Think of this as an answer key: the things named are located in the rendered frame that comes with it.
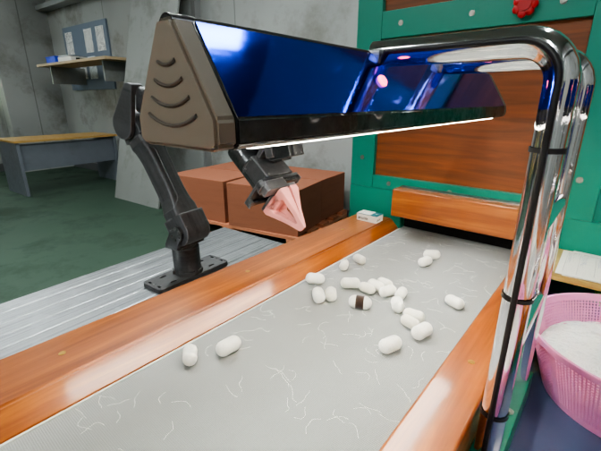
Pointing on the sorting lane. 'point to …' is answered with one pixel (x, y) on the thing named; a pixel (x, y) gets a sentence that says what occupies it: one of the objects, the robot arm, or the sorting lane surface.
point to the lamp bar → (289, 89)
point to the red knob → (524, 7)
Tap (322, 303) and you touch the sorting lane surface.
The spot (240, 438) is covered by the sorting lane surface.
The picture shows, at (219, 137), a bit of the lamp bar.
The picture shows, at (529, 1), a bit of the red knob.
